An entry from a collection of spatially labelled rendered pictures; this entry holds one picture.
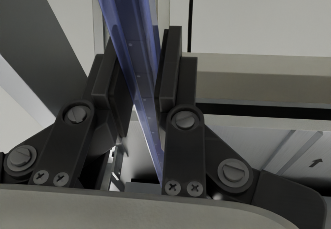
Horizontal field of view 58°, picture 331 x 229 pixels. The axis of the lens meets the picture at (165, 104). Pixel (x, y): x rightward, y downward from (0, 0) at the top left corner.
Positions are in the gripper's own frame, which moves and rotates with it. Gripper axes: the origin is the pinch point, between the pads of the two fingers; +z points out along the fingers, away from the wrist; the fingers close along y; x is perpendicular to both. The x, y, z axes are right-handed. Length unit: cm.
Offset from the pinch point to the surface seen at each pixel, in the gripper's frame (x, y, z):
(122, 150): -17.4, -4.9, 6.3
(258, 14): -102, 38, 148
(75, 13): -103, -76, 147
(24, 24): -1.5, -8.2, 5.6
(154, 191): -26.7, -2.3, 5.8
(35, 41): -3.0, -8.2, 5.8
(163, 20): -43, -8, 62
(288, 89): -37, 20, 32
